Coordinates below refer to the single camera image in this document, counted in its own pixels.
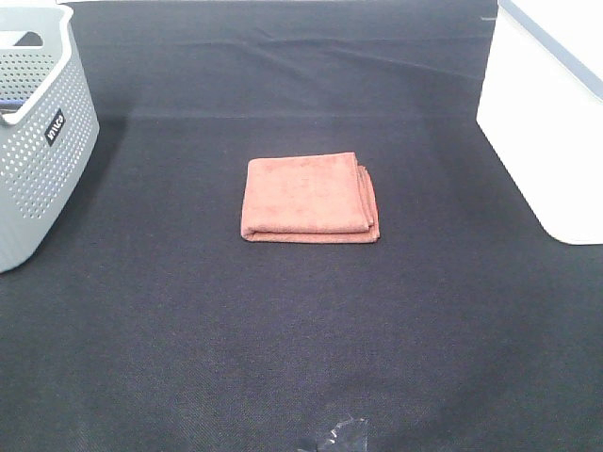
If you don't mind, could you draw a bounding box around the orange-brown towel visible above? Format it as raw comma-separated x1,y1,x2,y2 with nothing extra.
240,153,380,244

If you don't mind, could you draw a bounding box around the black woven table mat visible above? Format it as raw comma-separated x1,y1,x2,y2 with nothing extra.
1,1,602,451

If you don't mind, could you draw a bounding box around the clear tape patch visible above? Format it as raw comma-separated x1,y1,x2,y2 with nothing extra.
317,418,368,452

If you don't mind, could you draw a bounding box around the white plastic storage box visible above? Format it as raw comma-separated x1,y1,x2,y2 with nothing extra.
477,1,602,245

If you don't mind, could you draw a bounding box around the grey perforated plastic basket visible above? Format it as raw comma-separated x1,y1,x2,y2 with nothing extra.
1,1,100,272

